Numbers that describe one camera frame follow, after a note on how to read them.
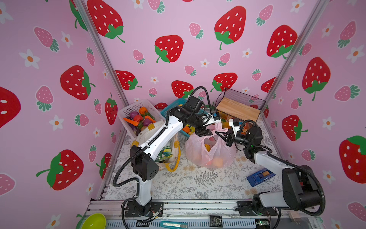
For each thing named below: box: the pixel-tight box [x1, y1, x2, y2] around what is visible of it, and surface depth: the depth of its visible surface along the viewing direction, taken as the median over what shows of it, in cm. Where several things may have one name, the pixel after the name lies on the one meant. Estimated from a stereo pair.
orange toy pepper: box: [139, 106, 148, 115], surface depth 117 cm
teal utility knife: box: [159, 220, 189, 229], surface depth 71 cm
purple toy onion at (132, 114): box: [129, 111, 140, 119], surface depth 113 cm
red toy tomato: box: [132, 114, 143, 123], surface depth 109 cm
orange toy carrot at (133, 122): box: [122, 117, 140, 127], surface depth 107 cm
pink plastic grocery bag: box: [184, 120, 236, 169], surface depth 82 cm
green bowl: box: [81, 212, 107, 229], surface depth 70 cm
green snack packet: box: [154, 145, 174, 163], surface depth 83 cm
